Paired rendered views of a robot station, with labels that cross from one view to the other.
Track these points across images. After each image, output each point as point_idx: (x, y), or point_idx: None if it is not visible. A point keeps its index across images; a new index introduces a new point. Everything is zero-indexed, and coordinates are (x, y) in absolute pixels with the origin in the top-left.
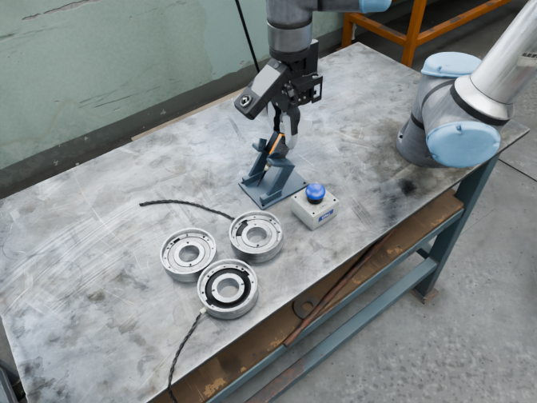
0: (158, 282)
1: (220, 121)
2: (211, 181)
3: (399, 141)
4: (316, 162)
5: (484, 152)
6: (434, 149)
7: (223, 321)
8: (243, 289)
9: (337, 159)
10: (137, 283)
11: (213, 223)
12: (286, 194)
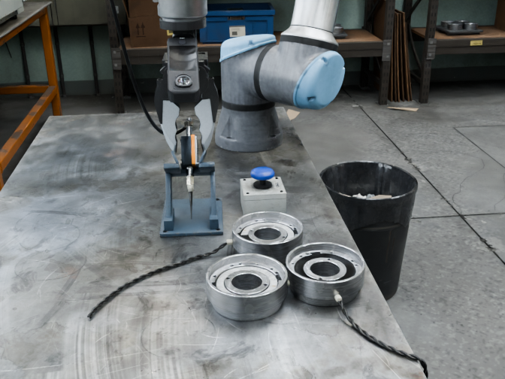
0: (254, 334)
1: (25, 218)
2: (128, 253)
3: (232, 140)
4: (194, 187)
5: (339, 79)
6: (312, 89)
7: (356, 301)
8: (335, 260)
9: (205, 177)
10: (236, 353)
11: (202, 269)
12: (219, 213)
